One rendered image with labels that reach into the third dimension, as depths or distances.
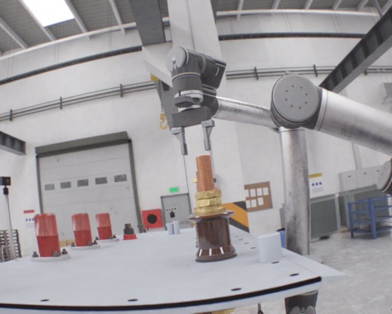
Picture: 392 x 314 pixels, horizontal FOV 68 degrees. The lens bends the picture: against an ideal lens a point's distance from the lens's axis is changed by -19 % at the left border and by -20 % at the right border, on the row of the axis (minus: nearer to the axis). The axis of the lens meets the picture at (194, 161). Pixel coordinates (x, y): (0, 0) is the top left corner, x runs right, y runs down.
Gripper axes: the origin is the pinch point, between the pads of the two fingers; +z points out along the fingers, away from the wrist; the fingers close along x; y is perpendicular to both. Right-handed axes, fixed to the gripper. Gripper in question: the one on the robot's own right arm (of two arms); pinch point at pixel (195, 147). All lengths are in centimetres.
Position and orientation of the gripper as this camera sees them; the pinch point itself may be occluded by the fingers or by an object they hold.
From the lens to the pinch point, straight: 125.3
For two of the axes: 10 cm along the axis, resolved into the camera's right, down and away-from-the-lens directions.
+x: -9.2, 1.7, 3.6
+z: 1.3, 9.8, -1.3
